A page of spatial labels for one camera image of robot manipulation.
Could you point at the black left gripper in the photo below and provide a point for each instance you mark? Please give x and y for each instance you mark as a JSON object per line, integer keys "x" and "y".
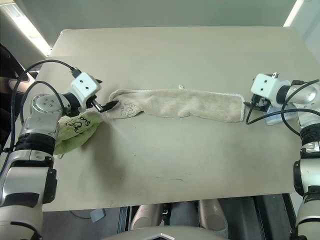
{"x": 90, "y": 99}

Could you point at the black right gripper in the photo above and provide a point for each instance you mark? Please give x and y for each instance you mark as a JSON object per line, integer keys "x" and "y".
{"x": 262, "y": 103}

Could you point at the beige terry towel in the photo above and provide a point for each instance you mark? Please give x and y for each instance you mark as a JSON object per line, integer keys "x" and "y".
{"x": 185, "y": 103}

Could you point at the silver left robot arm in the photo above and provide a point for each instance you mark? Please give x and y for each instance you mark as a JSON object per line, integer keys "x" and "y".
{"x": 40, "y": 117}

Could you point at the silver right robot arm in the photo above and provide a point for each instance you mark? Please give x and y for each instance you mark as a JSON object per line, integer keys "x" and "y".
{"x": 308, "y": 94}

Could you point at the light green printed towel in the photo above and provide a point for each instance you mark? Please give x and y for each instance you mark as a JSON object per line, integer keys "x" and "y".
{"x": 75, "y": 135}

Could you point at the pale blue folded cloth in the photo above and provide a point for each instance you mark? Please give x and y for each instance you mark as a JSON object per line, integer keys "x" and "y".
{"x": 275, "y": 120}

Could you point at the grey flat floor object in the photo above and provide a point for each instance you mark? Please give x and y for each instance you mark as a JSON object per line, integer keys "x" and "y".
{"x": 98, "y": 215}

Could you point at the beige rounded leg shell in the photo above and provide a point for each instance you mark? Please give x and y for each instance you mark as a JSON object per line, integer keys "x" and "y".
{"x": 146, "y": 216}
{"x": 212, "y": 215}

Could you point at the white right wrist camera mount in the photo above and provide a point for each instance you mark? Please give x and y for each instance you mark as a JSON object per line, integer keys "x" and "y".
{"x": 263, "y": 86}

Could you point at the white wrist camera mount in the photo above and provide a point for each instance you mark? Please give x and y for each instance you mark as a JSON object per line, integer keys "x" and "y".
{"x": 85, "y": 85}
{"x": 263, "y": 86}

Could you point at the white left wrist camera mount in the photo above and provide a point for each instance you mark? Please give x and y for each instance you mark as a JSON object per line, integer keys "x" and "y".
{"x": 85, "y": 85}

